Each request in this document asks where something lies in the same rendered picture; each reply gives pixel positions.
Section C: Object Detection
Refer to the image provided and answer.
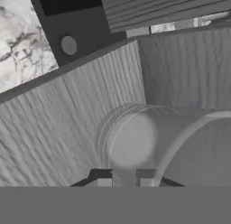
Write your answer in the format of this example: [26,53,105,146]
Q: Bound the light wooden cabinet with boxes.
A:
[0,24,231,188]

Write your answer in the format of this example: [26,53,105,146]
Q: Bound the wooden cabinet door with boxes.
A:
[98,0,231,34]

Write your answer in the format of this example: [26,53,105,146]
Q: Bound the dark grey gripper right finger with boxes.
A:
[136,168,186,188]

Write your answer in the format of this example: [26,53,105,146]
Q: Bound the clear glass cup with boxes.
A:
[97,103,231,188]

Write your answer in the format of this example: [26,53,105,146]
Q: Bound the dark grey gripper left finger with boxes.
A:
[69,168,114,188]

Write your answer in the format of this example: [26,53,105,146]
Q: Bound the round grey knob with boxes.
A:
[60,35,79,56]

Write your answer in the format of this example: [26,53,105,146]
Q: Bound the black appliance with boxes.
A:
[27,0,127,68]

